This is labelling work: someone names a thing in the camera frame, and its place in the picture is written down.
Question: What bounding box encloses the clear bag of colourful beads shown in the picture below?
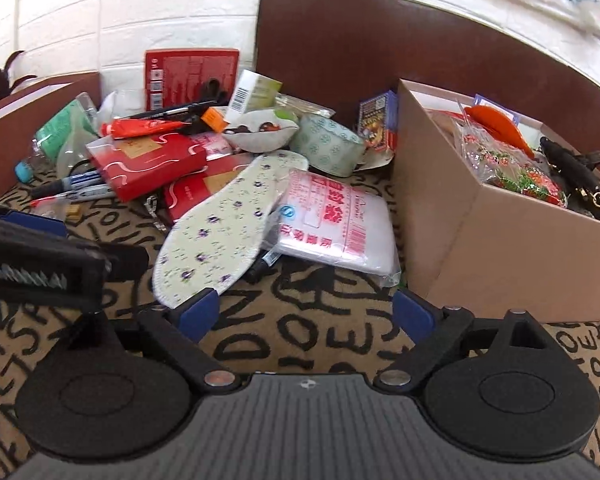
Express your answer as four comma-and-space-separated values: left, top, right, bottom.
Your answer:
457, 122, 569, 207

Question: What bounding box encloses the clear plastic packet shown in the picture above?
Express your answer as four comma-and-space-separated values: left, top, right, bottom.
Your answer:
274, 93, 337, 122

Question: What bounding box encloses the orange plastic item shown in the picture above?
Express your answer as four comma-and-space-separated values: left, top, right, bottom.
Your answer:
461, 104, 536, 159

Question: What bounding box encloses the green sponge pack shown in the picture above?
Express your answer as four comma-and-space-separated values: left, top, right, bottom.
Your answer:
34, 99, 95, 162

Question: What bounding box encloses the blue playing card box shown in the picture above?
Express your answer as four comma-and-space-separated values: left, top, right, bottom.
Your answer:
357, 90, 399, 154

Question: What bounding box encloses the black bundle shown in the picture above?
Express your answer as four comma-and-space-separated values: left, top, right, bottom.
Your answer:
199, 77, 230, 107

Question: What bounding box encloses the clear bottle with blue cap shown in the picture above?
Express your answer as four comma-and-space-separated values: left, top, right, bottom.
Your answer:
14, 135, 63, 182

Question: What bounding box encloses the small white green box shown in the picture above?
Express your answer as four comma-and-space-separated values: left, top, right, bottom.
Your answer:
227, 70, 284, 114

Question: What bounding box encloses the tall red carton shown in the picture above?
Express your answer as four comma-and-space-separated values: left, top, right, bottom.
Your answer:
144, 48, 241, 112

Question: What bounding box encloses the small orange box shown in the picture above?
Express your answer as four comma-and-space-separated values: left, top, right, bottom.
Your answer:
200, 106, 229, 134

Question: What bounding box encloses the black bag strap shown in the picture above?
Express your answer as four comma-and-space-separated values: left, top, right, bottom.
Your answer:
539, 136, 600, 217

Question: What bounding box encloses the black-capped whiteboard marker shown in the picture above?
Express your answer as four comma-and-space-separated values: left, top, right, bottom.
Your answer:
29, 170, 106, 200

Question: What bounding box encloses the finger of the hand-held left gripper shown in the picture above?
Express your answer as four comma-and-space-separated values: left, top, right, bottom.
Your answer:
0, 204, 71, 239
0, 213, 150, 312

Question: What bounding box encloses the floral shoe insole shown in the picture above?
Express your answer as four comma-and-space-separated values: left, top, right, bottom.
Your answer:
152, 150, 311, 309

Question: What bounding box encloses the green patterned tape roll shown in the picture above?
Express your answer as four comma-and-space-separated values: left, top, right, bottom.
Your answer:
294, 112, 367, 177

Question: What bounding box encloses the white red-print plastic bag packet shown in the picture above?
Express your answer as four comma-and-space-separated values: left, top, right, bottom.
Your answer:
271, 168, 402, 287

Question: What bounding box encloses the black marker pen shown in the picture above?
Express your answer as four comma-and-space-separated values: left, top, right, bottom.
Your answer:
129, 101, 217, 122
243, 249, 282, 284

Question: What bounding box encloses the red gift box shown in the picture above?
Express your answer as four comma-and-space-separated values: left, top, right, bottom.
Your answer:
161, 159, 257, 224
86, 132, 209, 202

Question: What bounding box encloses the brown leather headboard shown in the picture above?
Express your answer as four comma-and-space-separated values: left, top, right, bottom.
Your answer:
254, 0, 600, 171

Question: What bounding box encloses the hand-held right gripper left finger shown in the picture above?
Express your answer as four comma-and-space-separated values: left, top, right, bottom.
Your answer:
62, 287, 243, 394

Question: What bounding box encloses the red paint tube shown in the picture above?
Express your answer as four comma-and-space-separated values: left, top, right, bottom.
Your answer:
100, 117, 192, 139

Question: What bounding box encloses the clear plastic bag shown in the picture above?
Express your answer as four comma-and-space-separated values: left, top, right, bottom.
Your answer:
96, 88, 147, 122

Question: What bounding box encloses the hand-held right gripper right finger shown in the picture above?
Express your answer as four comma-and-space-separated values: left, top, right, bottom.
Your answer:
374, 289, 568, 392

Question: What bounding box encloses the brown cardboard box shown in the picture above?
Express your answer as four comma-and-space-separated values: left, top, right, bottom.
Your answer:
391, 78, 600, 324

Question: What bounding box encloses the white printed fabric pouch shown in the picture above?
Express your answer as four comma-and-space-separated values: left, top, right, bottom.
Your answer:
223, 109, 300, 154

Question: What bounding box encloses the letter-patterned printed blanket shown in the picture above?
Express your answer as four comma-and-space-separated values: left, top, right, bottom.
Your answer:
0, 160, 600, 480

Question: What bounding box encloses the red-capped whiteboard marker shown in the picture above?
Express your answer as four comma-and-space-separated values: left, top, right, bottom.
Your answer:
30, 186, 117, 209

